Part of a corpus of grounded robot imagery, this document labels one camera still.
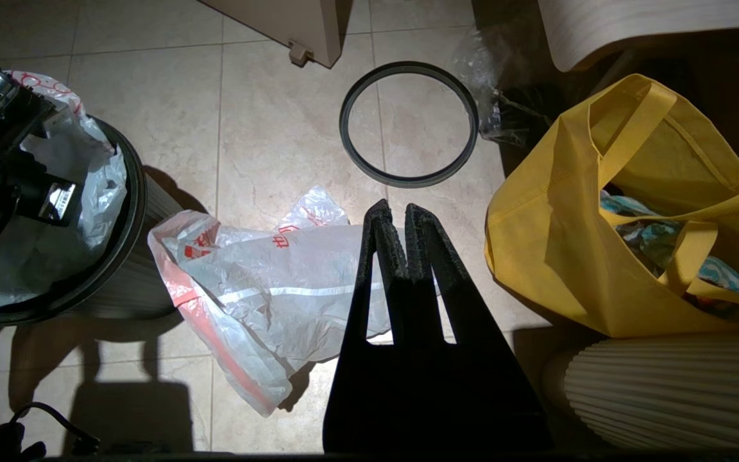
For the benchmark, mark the yellow fabric tote bag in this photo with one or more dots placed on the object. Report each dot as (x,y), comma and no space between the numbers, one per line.
(555,250)

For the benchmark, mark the crumpled colourful packaging waste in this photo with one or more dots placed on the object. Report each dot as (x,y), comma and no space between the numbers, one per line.
(648,234)

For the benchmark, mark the dark ribbed trash bin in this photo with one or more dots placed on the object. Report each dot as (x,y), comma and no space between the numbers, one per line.
(132,269)

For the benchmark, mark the pale curved wooden panel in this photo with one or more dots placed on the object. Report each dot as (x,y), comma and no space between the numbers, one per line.
(632,29)

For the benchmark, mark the clear crumpled plastic bag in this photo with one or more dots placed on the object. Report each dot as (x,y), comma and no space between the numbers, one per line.
(482,70)

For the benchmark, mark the white red-printed plastic bag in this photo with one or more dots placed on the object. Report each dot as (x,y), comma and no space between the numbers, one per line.
(267,289)

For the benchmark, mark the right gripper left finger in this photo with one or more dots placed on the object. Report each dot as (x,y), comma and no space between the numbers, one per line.
(353,398)

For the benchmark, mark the white red-printed bin liner bag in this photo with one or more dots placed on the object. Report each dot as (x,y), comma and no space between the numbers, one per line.
(97,173)

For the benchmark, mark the beige ribbed cylinder bin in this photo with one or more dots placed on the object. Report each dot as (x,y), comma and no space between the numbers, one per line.
(671,391)

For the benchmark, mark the beige wooden cabinet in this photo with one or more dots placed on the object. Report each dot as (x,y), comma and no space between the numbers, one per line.
(292,22)

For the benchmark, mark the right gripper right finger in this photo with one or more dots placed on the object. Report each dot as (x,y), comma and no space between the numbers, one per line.
(485,404)

